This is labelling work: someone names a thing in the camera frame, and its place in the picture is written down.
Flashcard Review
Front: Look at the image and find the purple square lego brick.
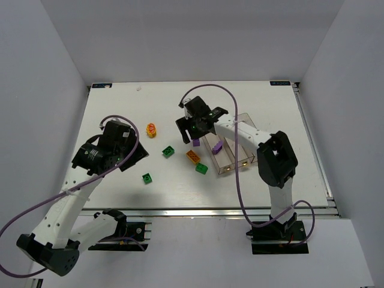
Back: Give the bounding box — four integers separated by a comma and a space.
193, 139, 200, 147

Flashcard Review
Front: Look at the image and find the yellow orange flower lego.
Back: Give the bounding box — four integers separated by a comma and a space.
146, 123, 157, 139

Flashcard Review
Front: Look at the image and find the purple curved lego brick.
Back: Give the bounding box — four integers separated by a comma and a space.
212, 140, 223, 155

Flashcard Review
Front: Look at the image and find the orange long lego brick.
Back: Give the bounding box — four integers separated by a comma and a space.
186, 150, 200, 165

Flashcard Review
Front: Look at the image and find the green lego brick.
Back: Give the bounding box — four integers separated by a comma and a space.
142, 173, 152, 184
195, 163, 208, 175
162, 146, 175, 158

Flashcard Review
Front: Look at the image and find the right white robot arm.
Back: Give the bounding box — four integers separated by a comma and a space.
176, 96, 298, 236

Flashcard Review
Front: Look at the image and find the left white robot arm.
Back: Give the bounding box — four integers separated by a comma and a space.
16, 115, 148, 276

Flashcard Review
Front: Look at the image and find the left clear container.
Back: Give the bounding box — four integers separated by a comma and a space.
202, 133, 235, 175

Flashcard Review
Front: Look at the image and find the clear container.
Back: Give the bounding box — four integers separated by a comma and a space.
233, 113, 271, 162
224, 138, 255, 171
202, 133, 235, 175

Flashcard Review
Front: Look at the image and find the right clear container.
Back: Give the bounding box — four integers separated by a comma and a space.
233, 113, 271, 162

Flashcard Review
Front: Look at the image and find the middle clear container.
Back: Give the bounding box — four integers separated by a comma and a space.
224, 138, 255, 171

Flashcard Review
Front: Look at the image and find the blue label sticker left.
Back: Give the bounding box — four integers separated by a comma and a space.
91, 83, 112, 89

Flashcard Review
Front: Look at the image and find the blue label sticker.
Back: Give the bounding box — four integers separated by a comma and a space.
269, 80, 291, 86
91, 83, 112, 89

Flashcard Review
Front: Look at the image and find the blue label sticker right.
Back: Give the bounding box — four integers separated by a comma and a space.
269, 80, 291, 86

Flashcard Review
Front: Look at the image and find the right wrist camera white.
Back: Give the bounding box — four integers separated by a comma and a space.
181, 98, 194, 119

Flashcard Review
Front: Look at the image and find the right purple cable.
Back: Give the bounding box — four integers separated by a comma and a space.
179, 84, 316, 247

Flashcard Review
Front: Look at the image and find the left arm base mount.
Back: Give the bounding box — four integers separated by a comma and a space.
88, 220, 152, 252

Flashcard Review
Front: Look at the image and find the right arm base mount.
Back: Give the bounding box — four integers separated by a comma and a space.
246, 221, 309, 255

